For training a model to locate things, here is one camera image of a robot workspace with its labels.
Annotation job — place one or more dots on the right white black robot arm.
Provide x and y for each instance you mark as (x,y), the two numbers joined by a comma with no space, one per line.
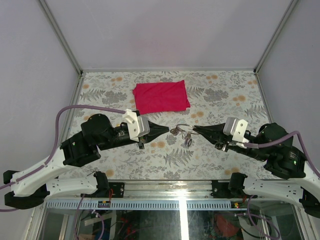
(274,147)

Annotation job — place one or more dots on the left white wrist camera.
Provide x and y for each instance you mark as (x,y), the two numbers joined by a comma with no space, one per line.
(138,126)

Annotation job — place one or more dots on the silver wire keyring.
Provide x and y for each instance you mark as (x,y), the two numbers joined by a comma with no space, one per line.
(183,129)

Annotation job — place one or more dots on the right aluminium frame post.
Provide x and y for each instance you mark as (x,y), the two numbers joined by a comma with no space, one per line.
(281,25)

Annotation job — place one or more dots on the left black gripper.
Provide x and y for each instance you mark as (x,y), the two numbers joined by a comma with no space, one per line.
(156,131)

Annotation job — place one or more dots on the left aluminium frame post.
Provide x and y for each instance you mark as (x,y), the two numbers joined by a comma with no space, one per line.
(60,36)

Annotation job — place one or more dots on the aluminium mounting rail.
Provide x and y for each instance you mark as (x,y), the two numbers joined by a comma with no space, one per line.
(175,190)

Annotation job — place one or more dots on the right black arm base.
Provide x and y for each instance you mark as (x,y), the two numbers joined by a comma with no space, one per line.
(235,187)

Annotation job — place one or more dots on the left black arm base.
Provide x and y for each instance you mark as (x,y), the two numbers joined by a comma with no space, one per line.
(110,187)

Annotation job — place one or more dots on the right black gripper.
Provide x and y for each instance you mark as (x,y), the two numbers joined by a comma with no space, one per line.
(214,134)

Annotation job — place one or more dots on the folded red cloth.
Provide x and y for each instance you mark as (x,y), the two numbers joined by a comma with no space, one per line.
(161,97)

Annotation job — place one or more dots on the white slotted cable duct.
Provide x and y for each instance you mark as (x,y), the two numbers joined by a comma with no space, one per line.
(69,204)

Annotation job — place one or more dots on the bunch of metal keys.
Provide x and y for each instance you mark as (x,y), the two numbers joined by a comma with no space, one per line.
(188,139)

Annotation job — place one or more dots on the aluminium frame post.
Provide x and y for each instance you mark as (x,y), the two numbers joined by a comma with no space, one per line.
(281,25)
(60,36)

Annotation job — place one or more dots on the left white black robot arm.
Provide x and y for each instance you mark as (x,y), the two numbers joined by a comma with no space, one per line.
(31,187)

